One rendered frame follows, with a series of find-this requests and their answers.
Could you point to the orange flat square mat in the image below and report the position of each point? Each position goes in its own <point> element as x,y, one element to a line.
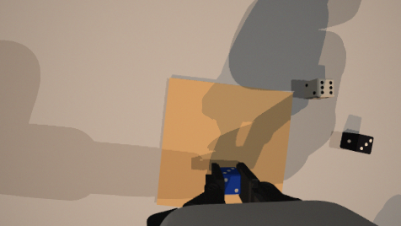
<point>225,124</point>

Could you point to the black die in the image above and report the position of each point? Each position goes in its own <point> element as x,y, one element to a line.
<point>356,142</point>

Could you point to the blue die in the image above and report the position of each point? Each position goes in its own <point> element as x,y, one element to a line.
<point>232,181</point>

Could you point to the white die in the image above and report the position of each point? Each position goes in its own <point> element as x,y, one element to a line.
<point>319,88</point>

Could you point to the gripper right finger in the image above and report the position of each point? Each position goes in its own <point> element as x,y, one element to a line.
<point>252,190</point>

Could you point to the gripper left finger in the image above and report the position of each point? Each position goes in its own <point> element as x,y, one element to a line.
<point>214,193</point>

